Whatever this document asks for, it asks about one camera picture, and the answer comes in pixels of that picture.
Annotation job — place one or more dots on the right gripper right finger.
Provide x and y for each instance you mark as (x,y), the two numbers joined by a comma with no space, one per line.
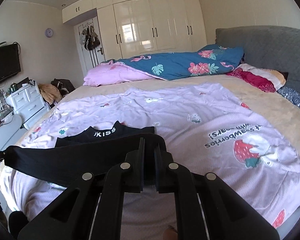
(206,207)

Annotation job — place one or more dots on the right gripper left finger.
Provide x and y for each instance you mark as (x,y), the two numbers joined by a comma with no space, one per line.
(91,208)

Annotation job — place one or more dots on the black sweater orange patches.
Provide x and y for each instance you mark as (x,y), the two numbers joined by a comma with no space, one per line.
(94,151)

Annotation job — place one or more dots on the tan clothes pile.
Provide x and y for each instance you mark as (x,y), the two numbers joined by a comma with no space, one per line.
(50,93)

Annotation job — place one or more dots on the white bedroom door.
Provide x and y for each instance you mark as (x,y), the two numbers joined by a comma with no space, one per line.
(86,62)

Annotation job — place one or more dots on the right hand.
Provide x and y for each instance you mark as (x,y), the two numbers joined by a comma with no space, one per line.
(170,233)

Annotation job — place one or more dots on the grey round side table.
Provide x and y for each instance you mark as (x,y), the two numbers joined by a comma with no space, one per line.
(11,131)

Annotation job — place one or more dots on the beige bed blanket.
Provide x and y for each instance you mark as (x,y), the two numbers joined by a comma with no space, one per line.
(280,112)

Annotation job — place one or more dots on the white drawer cabinet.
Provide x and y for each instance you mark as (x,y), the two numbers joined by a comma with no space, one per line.
(28,103)

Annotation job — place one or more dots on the black bag on floor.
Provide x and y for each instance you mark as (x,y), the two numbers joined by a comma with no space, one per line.
(64,86)

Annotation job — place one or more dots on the red beige pillow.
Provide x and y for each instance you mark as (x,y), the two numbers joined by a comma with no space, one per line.
(267,80)

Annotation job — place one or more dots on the blue patterned pillow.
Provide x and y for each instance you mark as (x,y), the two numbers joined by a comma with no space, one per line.
(291,95)

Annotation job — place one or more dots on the blue floral pink duvet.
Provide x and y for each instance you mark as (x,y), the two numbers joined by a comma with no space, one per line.
(209,60)

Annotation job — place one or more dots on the hanging bags on door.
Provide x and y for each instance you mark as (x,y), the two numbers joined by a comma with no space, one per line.
(89,39)

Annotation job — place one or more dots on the grey padded headboard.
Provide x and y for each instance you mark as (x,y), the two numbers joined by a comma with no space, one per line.
(270,47)

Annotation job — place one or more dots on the cream wardrobe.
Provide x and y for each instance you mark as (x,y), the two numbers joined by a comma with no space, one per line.
(133,27)

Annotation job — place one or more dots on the black wall television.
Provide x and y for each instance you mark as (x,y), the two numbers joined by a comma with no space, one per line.
(9,61)

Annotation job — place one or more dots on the purple wall clock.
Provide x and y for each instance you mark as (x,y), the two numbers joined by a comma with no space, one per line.
(49,32)

